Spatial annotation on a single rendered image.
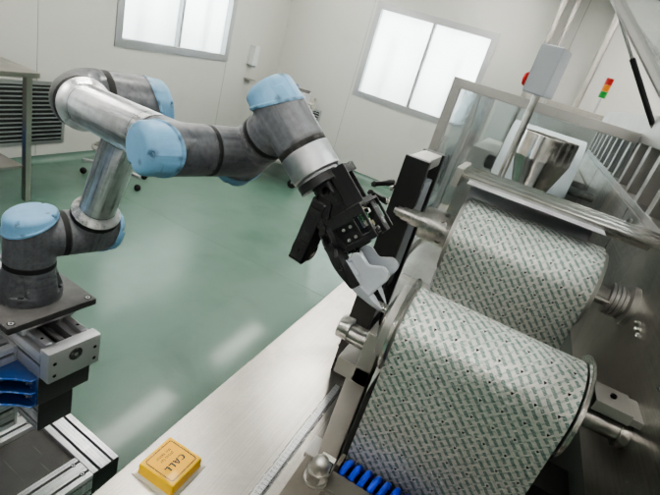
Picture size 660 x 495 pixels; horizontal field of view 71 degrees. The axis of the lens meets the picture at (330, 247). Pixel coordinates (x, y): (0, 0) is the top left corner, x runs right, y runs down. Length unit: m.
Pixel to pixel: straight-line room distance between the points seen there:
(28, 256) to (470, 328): 1.01
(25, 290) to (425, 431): 1.00
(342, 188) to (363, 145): 5.90
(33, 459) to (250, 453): 1.01
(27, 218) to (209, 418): 0.64
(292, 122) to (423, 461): 0.51
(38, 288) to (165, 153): 0.76
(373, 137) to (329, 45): 1.35
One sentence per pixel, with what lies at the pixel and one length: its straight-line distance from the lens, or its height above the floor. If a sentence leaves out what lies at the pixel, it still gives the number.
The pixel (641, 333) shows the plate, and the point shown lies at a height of 1.34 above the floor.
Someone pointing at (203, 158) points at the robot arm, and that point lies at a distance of 0.67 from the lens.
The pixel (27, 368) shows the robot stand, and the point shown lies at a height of 0.68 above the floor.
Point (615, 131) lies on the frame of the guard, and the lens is 1.59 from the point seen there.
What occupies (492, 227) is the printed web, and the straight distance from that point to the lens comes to 0.84.
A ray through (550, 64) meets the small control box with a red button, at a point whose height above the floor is 1.67.
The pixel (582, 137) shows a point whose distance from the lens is 1.60.
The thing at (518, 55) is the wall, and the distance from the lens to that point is 6.16.
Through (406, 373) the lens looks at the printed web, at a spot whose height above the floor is 1.22.
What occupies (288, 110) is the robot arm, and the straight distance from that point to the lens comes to 0.66.
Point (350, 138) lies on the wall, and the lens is 6.61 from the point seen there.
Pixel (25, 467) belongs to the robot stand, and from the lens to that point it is 1.80.
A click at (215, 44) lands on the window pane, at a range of 6.00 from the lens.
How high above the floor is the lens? 1.60
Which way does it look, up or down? 23 degrees down
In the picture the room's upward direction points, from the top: 17 degrees clockwise
